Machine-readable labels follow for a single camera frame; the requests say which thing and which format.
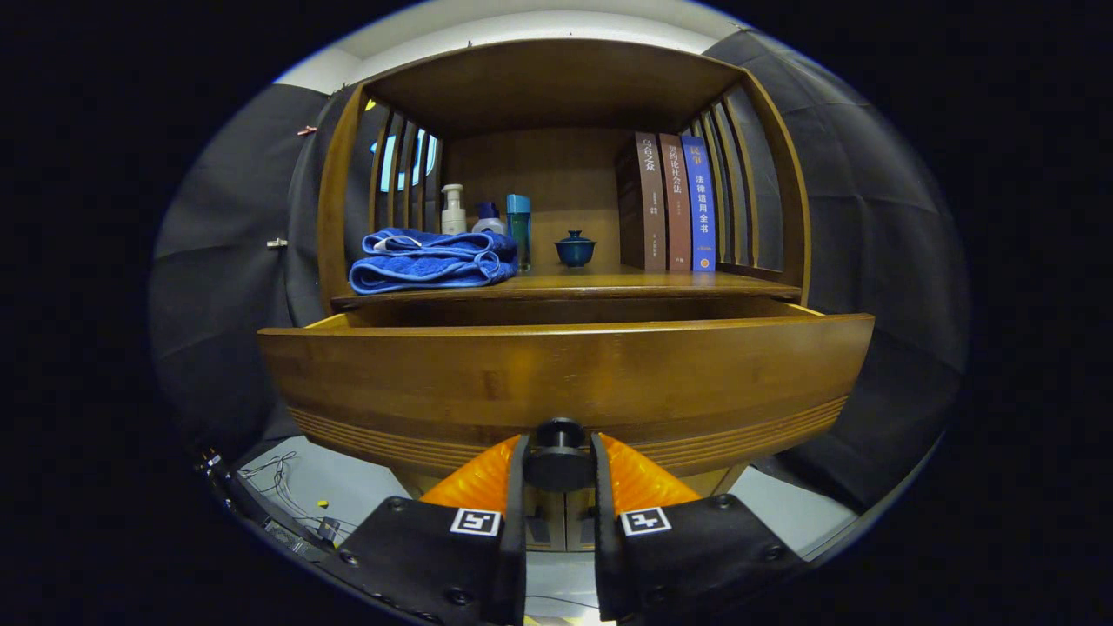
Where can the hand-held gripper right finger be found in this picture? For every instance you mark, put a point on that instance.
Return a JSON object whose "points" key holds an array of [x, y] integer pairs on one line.
{"points": [[603, 539]]}

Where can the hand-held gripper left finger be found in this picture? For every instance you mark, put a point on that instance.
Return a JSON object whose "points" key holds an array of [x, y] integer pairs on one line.
{"points": [[516, 539]]}

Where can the wooden drawer with black knob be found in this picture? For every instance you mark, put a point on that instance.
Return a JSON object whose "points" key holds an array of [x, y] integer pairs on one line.
{"points": [[565, 374]]}

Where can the wooden cabinet door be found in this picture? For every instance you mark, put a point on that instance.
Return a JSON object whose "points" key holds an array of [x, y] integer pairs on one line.
{"points": [[541, 522], [581, 522]]}

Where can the wooden countertop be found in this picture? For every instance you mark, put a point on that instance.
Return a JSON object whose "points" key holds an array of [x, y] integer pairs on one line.
{"points": [[600, 280]]}

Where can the wooden cabinet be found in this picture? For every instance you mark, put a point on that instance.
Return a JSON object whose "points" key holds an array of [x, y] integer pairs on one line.
{"points": [[556, 87]]}

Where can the blue lidded teacup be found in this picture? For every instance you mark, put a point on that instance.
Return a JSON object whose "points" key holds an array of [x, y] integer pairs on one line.
{"points": [[575, 252]]}

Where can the folded blue towel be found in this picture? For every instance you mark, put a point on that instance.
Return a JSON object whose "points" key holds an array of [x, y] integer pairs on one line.
{"points": [[426, 265]]}

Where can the clear teal bottle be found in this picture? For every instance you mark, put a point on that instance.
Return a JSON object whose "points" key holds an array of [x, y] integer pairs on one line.
{"points": [[519, 230]]}

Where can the white bottle with blue cap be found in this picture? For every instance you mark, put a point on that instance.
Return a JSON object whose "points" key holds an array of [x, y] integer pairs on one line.
{"points": [[489, 224]]}

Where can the white pump bottle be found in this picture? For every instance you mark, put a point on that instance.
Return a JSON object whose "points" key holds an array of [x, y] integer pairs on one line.
{"points": [[453, 217]]}

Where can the dark brown book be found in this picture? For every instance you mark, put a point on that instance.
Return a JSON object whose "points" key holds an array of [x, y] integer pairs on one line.
{"points": [[650, 200]]}

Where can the reddish brown book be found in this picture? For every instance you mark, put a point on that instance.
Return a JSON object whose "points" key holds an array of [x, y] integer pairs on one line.
{"points": [[676, 200]]}

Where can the blue book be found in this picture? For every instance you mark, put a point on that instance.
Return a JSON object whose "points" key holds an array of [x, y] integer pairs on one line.
{"points": [[700, 200]]}

